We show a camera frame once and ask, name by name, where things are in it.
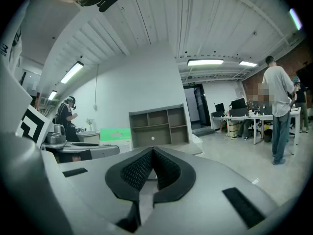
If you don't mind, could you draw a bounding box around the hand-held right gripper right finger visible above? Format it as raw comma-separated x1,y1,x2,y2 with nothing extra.
152,145,197,209

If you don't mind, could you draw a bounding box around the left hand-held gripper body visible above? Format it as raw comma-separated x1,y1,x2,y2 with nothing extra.
16,104,120,164

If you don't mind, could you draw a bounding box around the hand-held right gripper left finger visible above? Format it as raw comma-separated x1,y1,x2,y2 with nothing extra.
105,145,154,234

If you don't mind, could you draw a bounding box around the green white toothpaste box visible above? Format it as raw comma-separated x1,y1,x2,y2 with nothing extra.
99,128,133,154

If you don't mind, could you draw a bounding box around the low white cabinet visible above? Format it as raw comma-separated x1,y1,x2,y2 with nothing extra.
191,133,204,156

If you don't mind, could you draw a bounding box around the grey wooden shelf hutch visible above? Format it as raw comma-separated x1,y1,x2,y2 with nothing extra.
129,103,190,149

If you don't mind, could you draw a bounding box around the small potted plant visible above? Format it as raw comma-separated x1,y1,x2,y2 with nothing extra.
85,117,95,132

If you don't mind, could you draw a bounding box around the black framed door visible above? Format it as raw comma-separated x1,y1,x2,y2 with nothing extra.
183,83,212,130

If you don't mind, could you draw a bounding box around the large black monitor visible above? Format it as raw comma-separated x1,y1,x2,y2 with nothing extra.
230,97,246,110

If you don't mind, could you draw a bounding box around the person's white printed shirt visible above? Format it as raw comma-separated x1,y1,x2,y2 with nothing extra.
0,0,81,71

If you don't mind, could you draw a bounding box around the long white office table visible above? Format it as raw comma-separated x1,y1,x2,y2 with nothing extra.
211,107,302,155

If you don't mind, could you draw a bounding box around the white hanging wall cable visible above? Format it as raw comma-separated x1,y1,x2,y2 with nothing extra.
93,64,100,112

